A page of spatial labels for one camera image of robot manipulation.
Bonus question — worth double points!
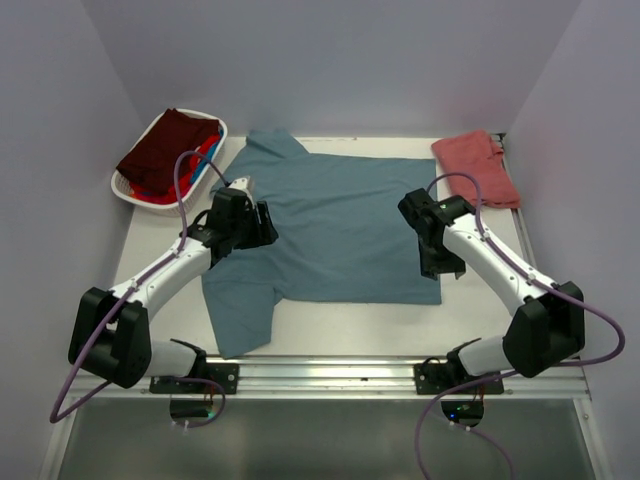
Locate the aluminium mounting rail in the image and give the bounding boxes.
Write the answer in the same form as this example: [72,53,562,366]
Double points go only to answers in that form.
[63,353,594,400]

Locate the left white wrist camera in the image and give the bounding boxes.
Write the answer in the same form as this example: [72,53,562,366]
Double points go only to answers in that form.
[228,176,254,197]

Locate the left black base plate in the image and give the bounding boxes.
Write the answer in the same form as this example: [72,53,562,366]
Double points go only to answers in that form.
[149,362,240,395]

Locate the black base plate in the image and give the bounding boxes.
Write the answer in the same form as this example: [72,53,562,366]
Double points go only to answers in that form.
[149,362,240,395]
[413,357,505,395]

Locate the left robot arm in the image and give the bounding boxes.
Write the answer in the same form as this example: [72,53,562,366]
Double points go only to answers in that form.
[68,177,278,393]

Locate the red and blue clothes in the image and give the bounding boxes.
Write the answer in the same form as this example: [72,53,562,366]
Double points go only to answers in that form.
[128,128,223,205]

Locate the blue t shirt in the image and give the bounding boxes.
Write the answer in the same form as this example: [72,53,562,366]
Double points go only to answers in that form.
[202,130,441,358]

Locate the dark red t shirt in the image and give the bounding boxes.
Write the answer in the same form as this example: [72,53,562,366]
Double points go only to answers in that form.
[116,108,220,194]

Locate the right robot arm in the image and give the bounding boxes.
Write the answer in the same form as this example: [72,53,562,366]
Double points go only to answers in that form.
[398,189,585,393]

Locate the pink folded t shirt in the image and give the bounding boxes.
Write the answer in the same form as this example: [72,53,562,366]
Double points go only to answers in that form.
[431,130,521,209]

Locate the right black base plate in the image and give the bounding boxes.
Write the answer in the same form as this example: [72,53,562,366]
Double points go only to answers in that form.
[413,357,505,395]

